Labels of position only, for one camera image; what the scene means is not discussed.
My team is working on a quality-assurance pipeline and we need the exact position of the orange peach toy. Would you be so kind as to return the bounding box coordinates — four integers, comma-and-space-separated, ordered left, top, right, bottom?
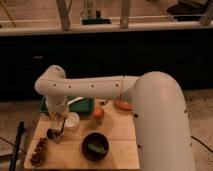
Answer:
91, 107, 105, 119

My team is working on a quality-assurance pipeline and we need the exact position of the white plastic spatula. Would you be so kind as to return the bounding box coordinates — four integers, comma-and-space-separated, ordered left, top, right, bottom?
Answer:
68, 97, 84, 105

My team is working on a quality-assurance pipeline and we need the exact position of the brown grape bunch toy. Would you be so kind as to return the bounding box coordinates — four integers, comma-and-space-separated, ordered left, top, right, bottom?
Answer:
30, 138, 47, 167

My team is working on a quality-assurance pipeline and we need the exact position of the white bottle on green base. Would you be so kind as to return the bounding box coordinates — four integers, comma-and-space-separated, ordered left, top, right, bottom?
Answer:
81, 0, 111, 25

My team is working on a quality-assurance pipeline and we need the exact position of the green plastic tray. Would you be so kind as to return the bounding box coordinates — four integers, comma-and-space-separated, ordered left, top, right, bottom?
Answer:
39, 96, 94, 115

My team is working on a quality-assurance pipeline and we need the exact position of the green pepper toy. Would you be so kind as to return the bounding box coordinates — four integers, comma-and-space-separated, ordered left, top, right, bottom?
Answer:
87, 143, 107, 154

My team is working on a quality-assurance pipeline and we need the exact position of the small metal cup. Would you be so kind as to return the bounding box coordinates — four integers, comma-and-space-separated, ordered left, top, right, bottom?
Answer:
46, 128, 62, 144

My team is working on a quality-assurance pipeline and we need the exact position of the black pole stand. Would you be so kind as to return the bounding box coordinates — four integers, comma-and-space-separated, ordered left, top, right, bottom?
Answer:
9, 121, 25, 171

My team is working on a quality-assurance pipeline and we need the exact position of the white lidded jar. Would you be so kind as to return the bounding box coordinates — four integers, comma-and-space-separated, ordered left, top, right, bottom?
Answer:
65, 112, 80, 131

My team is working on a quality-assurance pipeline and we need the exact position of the orange plastic bowl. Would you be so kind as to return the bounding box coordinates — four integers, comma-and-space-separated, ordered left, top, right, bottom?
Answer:
113, 100, 133, 111

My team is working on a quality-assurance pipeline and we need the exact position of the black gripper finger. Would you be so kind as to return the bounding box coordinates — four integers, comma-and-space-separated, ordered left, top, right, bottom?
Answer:
59, 118, 66, 134
49, 119, 54, 131

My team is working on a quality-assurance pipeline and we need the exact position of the dark brown bowl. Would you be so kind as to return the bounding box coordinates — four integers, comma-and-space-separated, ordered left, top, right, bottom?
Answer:
81, 132, 109, 162

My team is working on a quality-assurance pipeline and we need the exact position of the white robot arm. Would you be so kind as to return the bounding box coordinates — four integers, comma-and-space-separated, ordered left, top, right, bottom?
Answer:
34, 65, 196, 171

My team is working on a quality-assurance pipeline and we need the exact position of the black floor cable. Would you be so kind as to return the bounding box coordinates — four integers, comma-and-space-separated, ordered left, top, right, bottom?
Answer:
191, 134, 213, 155

